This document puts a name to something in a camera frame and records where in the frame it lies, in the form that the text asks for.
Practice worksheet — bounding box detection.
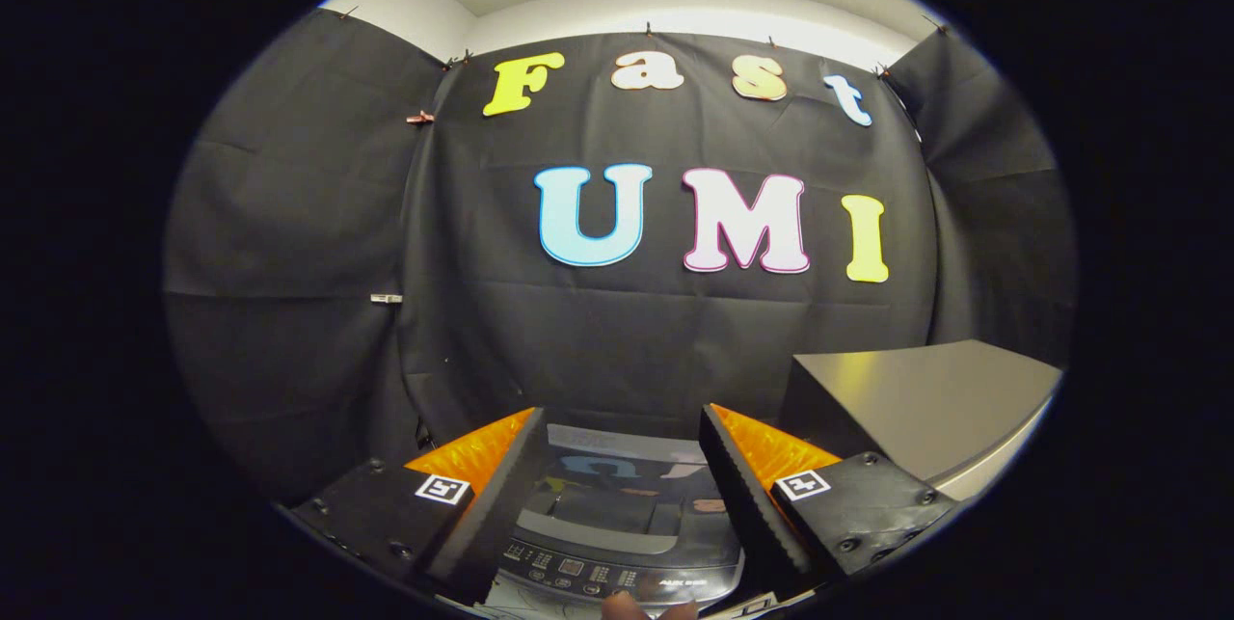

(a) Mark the dark washing machine lid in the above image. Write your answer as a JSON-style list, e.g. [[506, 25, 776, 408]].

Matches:
[[516, 424, 736, 555]]

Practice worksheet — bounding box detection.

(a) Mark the grey cabinet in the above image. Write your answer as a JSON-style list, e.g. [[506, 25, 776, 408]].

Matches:
[[779, 340, 1063, 503]]

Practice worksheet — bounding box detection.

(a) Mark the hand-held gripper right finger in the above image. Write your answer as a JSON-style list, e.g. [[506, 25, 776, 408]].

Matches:
[[699, 403, 961, 600]]

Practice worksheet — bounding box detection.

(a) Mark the black backdrop cloth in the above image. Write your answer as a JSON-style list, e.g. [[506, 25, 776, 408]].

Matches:
[[164, 8, 1076, 505]]

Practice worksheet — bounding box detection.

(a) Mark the grey washing machine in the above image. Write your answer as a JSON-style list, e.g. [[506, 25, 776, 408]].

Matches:
[[482, 424, 751, 616]]

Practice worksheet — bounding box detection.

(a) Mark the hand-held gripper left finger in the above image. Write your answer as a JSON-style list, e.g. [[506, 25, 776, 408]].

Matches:
[[292, 407, 549, 607]]

